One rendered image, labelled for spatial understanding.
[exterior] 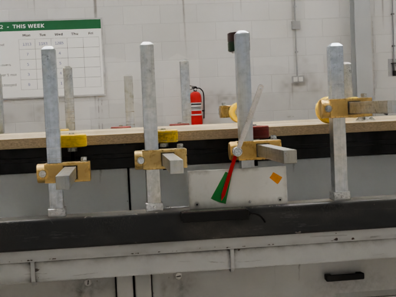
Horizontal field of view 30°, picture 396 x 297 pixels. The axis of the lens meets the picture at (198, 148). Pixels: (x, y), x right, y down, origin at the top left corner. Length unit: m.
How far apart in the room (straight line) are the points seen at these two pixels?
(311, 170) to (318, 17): 7.34
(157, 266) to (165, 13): 7.33
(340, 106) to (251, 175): 0.30
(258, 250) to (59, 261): 0.53
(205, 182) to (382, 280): 0.71
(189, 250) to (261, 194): 0.24
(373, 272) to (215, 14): 7.13
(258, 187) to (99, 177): 0.47
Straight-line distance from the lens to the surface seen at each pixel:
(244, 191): 1.94
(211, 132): 2.10
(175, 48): 9.13
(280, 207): 1.95
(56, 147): 1.92
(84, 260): 1.97
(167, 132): 2.00
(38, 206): 2.15
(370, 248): 2.09
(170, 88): 9.10
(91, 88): 9.06
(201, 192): 1.93
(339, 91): 2.00
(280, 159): 1.68
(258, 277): 2.26
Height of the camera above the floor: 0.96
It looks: 3 degrees down
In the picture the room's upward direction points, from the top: 3 degrees counter-clockwise
